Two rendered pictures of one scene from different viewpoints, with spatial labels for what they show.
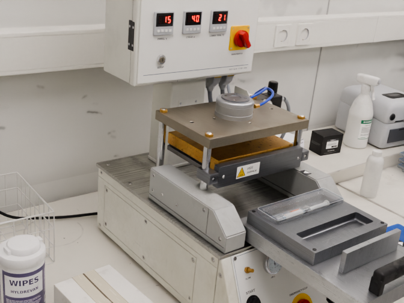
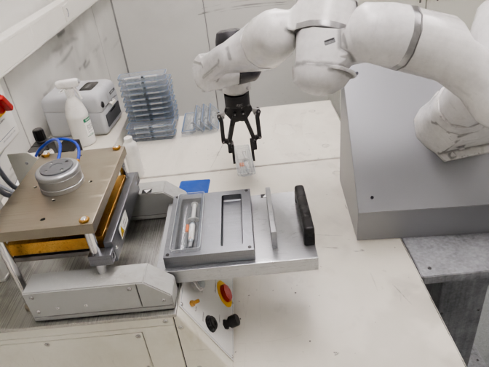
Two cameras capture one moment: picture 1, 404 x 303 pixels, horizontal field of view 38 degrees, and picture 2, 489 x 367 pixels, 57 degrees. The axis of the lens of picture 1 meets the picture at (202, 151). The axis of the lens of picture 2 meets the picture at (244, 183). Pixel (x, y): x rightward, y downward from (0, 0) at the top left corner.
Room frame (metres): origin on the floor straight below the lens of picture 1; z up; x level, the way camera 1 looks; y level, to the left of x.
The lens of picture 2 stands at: (0.41, 0.26, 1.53)
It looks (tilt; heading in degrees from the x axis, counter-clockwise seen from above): 32 degrees down; 312
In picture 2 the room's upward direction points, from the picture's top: 7 degrees counter-clockwise
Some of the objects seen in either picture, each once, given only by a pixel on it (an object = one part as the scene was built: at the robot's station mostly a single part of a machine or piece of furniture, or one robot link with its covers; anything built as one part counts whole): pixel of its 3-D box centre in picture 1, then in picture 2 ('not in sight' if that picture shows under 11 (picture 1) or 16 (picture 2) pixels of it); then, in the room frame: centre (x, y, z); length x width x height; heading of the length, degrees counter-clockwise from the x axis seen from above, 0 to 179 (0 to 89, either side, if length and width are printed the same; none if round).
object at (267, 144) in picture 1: (234, 134); (71, 201); (1.16, -0.06, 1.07); 0.22 x 0.17 x 0.10; 130
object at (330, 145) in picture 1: (326, 141); (69, 154); (1.81, -0.41, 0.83); 0.09 x 0.06 x 0.07; 122
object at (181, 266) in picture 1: (228, 229); (107, 283); (1.16, -0.08, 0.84); 0.53 x 0.37 x 0.17; 40
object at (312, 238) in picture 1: (317, 222); (211, 224); (0.95, -0.22, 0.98); 0.20 x 0.17 x 0.03; 130
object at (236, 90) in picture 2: not in sight; (228, 81); (1.29, -0.70, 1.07); 0.13 x 0.12 x 0.05; 134
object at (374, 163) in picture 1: (373, 173); (132, 156); (1.60, -0.51, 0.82); 0.05 x 0.05 x 0.14
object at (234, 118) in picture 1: (229, 120); (54, 191); (1.19, -0.05, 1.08); 0.31 x 0.24 x 0.13; 130
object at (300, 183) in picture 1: (295, 178); (134, 202); (1.18, -0.21, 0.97); 0.26 x 0.05 x 0.07; 40
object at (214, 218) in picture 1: (194, 205); (102, 291); (1.01, 0.00, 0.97); 0.25 x 0.05 x 0.07; 40
